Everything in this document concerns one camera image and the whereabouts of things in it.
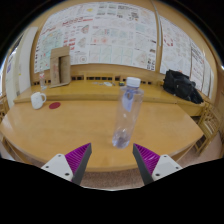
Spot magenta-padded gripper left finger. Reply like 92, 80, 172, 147
40, 142, 93, 186

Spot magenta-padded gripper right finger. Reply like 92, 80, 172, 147
132, 143, 183, 186

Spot clear white-capped water bottle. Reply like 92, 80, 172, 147
111, 76, 145, 150

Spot flat round red coaster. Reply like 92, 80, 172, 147
48, 101, 62, 110

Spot wooden chair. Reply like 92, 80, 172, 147
0, 94, 10, 124
194, 101, 224, 156

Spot white mug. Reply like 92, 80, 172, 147
30, 91, 47, 110

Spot black bag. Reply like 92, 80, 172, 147
162, 69, 205, 105

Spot brown cardboard box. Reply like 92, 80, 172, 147
49, 45, 72, 88

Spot white standing air conditioner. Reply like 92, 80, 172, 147
4, 26, 39, 108

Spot narrow wall poster sheet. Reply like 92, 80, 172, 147
159, 14, 213, 98

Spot large wall poster sheet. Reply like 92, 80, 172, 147
34, 1, 158, 74

